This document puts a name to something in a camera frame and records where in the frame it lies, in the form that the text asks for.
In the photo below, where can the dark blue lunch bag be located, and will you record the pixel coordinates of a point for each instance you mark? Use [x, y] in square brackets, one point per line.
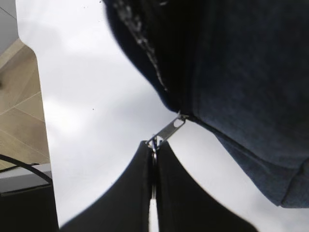
[238, 68]

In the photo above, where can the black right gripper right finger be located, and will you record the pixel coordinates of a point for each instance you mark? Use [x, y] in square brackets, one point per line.
[184, 206]

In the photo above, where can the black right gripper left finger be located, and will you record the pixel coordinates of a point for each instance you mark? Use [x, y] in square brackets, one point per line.
[124, 207]

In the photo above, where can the black table leg frame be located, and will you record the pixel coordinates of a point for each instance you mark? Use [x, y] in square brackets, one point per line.
[27, 202]

